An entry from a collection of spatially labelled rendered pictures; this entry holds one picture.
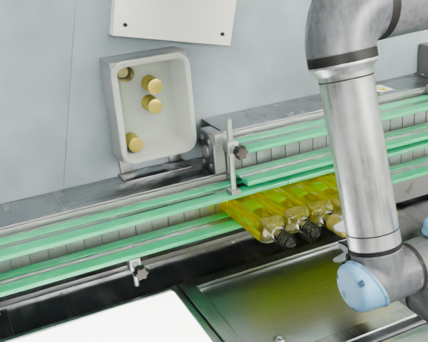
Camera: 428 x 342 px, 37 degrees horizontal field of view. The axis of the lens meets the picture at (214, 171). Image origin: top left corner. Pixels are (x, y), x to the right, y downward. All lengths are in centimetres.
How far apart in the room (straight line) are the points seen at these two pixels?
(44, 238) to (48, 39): 41
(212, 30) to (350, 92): 65
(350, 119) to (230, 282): 61
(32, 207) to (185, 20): 52
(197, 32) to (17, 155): 47
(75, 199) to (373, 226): 71
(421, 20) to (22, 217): 85
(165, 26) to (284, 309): 65
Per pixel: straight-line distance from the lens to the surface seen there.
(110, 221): 132
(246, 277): 140
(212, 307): 130
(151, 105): 140
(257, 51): 156
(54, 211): 136
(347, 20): 86
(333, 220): 131
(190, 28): 145
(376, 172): 89
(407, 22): 92
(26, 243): 130
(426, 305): 107
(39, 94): 140
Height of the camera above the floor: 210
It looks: 58 degrees down
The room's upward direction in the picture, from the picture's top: 127 degrees clockwise
